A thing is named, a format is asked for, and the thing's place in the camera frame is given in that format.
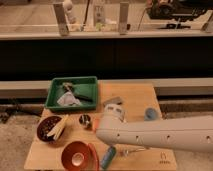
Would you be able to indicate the crumpled brown object in tray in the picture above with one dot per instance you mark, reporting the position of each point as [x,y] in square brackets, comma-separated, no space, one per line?
[68,86]

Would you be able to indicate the green plastic tray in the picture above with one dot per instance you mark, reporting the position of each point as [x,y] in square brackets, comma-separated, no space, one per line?
[56,90]

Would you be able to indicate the grey metal bracket right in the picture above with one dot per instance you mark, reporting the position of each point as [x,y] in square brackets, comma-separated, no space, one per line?
[123,16]

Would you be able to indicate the red bowl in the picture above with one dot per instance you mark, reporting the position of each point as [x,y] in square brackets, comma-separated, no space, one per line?
[76,156]

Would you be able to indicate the black tool in tray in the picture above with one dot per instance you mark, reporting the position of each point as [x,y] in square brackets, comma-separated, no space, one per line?
[83,94]

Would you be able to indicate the grey rectangular block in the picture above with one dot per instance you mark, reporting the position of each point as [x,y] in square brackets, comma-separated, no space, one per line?
[114,100]

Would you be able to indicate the grey metal bracket left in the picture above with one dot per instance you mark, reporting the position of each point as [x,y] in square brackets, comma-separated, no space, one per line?
[60,17]

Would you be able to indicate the blue cup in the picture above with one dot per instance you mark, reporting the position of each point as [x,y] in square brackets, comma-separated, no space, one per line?
[150,114]

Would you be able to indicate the orange fruit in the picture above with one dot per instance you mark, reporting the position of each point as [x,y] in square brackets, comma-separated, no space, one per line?
[95,124]

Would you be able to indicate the black machine in background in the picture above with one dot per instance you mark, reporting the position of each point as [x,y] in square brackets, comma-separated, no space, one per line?
[182,10]

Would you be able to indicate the small metal cup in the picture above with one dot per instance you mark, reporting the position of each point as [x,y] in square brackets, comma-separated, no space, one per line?
[85,121]

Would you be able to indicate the grey cloth in tray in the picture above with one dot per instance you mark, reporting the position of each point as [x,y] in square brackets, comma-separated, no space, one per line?
[68,99]

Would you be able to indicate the dark brown bowl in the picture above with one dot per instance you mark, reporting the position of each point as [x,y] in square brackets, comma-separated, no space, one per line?
[45,126]

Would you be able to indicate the silver fork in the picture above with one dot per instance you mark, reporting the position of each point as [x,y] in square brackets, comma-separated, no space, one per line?
[126,152]

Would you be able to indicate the wooden board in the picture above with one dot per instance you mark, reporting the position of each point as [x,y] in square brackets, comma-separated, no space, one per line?
[137,97]

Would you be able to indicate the wooden chopsticks bundle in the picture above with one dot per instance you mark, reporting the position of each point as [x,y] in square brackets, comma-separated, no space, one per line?
[58,128]

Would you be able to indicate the red plate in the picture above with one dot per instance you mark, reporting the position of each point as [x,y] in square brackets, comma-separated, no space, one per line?
[95,156]

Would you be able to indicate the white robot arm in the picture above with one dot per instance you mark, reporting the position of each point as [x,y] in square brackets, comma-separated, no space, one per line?
[189,134]

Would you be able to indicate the grey metal bracket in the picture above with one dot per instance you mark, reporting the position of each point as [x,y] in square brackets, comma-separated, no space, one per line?
[60,17]
[123,16]

